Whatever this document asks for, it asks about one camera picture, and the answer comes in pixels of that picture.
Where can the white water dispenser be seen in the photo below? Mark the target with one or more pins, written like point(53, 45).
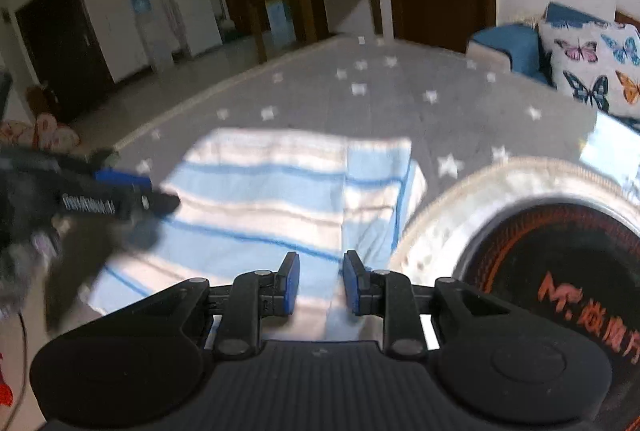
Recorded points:
point(150, 28)

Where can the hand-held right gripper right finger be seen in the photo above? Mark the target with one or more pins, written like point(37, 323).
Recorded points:
point(352, 283)

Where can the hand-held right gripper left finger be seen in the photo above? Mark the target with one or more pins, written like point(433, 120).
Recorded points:
point(291, 283)

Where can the pink floral cloth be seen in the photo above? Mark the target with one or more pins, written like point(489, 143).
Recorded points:
point(40, 133)

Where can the butterfly print pillow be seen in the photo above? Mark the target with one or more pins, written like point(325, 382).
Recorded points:
point(595, 66)

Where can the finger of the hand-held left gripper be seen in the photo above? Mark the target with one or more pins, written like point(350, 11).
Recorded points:
point(122, 178)
point(155, 203)

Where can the black round induction cooktop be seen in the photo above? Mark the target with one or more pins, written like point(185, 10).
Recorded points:
point(550, 281)

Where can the grey star tablecloth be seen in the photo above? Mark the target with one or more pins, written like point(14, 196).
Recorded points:
point(310, 101)

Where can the blue sofa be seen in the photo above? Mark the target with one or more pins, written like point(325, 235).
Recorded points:
point(510, 46)

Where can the blue striped shirt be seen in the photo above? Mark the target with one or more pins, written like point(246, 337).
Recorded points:
point(260, 206)

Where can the blue white carton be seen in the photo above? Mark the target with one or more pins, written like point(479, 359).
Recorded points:
point(280, 21)

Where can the dark brown door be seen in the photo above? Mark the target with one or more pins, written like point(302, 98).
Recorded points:
point(65, 51)

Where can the white refrigerator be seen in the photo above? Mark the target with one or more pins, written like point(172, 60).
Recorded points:
point(195, 11)

